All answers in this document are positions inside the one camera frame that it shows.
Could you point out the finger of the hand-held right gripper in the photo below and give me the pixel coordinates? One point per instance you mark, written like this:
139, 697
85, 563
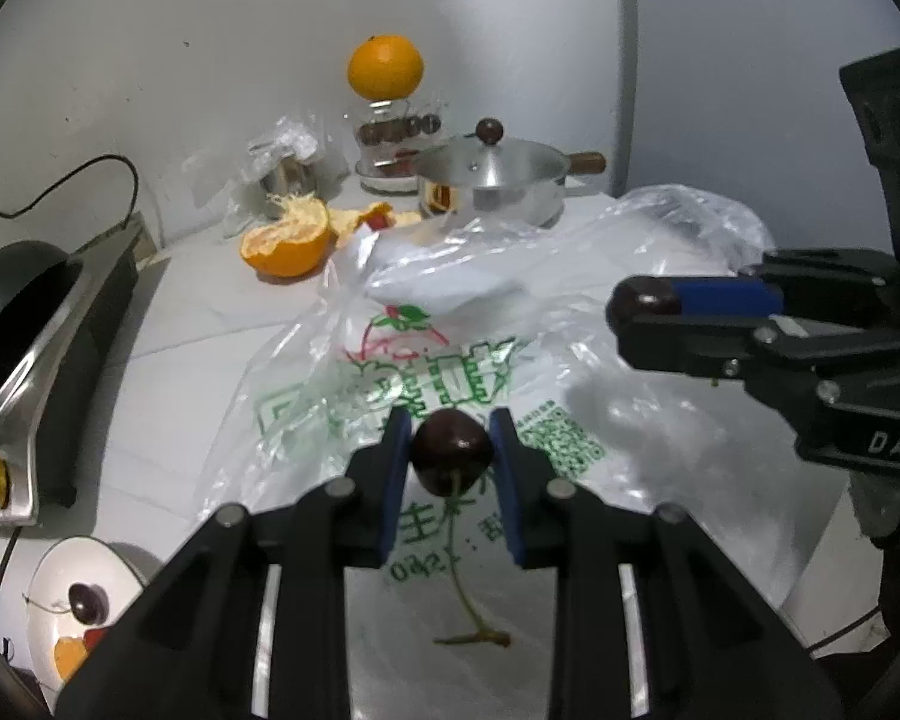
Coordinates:
727, 296
682, 345

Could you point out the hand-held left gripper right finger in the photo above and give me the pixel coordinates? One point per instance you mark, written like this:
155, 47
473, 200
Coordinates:
506, 480

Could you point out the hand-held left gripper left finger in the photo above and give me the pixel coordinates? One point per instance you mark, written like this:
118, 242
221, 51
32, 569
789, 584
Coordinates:
394, 480

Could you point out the dark red cherry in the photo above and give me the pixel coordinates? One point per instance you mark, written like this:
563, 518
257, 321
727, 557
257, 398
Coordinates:
645, 298
450, 450
86, 601

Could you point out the clear printed plastic bag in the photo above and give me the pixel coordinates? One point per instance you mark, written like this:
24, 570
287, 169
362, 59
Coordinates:
450, 277

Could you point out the red strawberry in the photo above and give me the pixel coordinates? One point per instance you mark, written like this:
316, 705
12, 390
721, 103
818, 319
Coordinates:
94, 637

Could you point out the white round plate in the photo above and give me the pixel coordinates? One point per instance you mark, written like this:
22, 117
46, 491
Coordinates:
52, 585

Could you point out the peeled orange segment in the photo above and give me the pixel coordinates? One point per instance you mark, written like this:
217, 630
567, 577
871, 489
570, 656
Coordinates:
67, 658

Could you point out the grey door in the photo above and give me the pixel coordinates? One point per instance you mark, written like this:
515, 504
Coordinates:
735, 90

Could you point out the steel pot with lid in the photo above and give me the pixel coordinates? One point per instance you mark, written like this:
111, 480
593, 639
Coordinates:
495, 187

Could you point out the half peeled orange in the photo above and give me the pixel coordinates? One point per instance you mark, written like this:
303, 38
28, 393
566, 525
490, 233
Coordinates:
285, 247

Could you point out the orange peel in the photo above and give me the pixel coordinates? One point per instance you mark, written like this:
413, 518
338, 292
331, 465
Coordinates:
352, 219

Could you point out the glass jar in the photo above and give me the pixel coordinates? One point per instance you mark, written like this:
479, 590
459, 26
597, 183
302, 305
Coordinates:
390, 135

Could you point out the steel induction cooker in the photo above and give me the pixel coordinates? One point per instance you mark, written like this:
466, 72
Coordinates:
97, 292

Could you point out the small crumpled plastic bag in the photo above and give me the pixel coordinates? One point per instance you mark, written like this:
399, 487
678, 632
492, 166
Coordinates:
292, 139

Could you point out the whole orange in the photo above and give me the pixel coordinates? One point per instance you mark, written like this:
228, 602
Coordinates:
386, 67

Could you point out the dark wok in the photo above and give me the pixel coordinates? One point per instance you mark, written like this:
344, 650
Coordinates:
15, 292

